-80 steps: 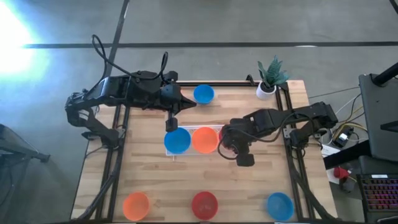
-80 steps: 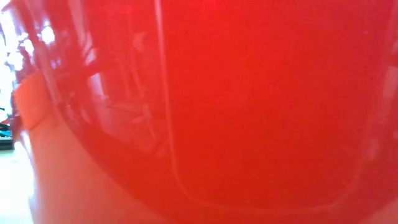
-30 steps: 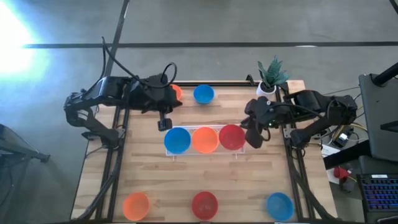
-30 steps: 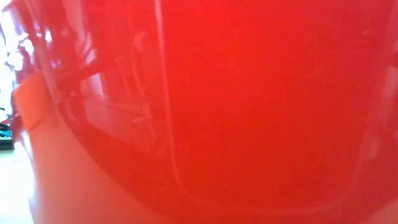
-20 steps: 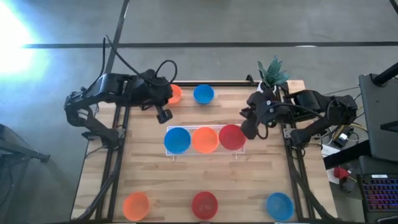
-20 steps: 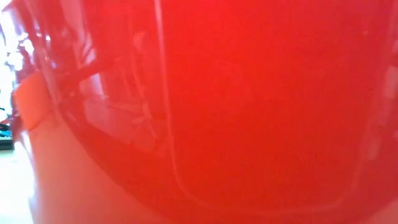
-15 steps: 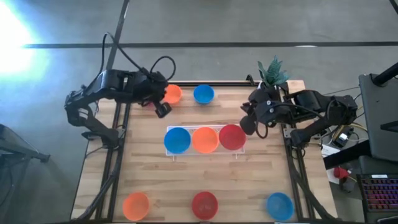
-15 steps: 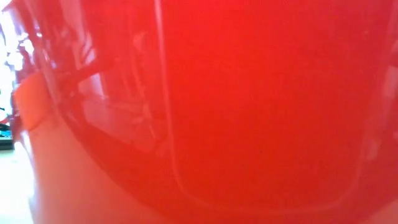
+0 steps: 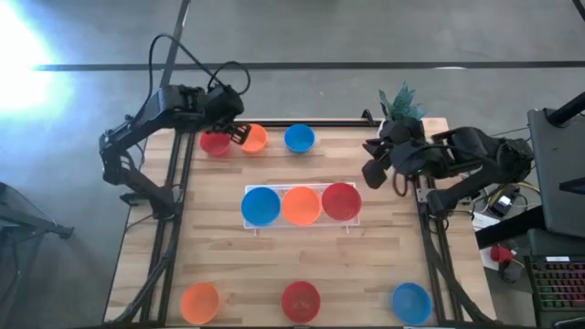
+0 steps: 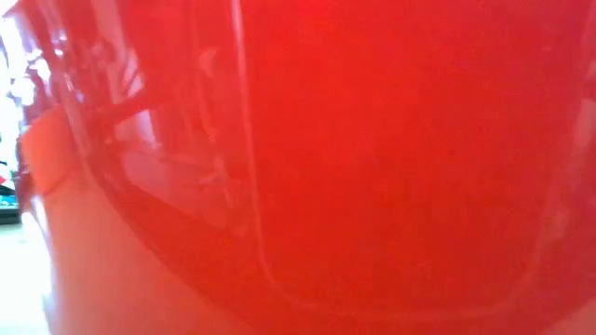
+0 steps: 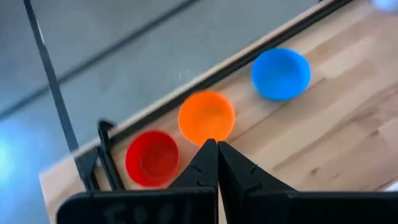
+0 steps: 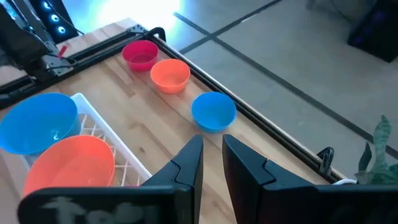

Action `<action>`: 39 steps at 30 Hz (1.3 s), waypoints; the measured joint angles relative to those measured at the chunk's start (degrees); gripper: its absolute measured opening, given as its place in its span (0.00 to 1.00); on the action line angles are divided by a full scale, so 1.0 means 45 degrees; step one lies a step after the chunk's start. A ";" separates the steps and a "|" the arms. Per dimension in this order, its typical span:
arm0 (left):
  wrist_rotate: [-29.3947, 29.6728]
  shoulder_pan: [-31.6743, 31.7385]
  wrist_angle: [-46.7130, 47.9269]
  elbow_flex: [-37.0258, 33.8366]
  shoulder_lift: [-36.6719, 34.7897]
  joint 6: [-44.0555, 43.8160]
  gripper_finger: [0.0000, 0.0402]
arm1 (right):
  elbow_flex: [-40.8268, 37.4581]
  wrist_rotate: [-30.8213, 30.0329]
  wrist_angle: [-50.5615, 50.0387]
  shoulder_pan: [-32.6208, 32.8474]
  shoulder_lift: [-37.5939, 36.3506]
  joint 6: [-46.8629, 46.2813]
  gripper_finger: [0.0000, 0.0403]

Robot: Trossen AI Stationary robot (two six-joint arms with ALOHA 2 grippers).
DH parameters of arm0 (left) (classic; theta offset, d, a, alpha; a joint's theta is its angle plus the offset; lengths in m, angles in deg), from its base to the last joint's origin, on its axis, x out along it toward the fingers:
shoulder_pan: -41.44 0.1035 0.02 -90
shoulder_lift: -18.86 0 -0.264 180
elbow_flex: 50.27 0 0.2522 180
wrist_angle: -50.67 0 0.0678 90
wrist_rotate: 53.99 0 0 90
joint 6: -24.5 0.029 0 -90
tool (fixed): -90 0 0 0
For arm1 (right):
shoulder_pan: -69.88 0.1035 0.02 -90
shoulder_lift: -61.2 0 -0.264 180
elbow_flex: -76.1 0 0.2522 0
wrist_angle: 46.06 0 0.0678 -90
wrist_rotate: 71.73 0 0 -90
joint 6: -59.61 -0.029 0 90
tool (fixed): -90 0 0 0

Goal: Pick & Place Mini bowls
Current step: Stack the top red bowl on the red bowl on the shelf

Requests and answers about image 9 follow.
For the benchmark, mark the red mini bowl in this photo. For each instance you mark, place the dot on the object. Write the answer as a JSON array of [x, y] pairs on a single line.
[[341, 201], [301, 302], [214, 145]]

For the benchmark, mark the small red object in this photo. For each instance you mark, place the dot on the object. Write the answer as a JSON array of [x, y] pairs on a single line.
[[500, 253]]

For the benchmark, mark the white lattice tray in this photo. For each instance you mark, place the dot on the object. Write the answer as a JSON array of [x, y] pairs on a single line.
[[340, 224]]

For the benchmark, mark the black bar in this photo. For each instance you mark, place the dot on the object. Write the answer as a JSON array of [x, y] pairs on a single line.
[[507, 228]]

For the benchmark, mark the black flat panel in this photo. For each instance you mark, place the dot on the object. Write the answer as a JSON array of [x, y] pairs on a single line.
[[557, 173]]

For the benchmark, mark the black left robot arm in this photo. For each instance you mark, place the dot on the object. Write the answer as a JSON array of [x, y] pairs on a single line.
[[137, 125]]

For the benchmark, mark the green plant in white pot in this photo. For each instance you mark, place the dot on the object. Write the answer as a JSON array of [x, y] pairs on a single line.
[[404, 105]]

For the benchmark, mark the white paper sheet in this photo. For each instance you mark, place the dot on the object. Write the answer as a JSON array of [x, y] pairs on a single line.
[[484, 222]]

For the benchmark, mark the small black device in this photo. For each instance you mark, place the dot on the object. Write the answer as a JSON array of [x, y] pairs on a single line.
[[509, 272]]

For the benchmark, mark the orange mini bowl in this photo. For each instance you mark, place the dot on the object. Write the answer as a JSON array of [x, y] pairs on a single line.
[[199, 303], [301, 206], [258, 139]]

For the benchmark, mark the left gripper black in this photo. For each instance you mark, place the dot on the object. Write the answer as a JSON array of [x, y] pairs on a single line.
[[224, 105]]

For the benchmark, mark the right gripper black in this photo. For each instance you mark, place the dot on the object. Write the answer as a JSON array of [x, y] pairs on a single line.
[[409, 155]]

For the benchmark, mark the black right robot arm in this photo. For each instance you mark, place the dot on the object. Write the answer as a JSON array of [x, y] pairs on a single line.
[[480, 151]]

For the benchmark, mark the black stand leg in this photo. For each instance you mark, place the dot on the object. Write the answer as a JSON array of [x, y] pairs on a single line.
[[32, 224]]

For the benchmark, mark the black pole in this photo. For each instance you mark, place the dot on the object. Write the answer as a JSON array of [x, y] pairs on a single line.
[[569, 109]]

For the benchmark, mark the blue mini bowl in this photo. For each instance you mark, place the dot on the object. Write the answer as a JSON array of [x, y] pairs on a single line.
[[411, 303], [299, 138], [260, 206]]

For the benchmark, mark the black power adapter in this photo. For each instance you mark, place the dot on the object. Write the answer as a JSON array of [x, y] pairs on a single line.
[[503, 204]]

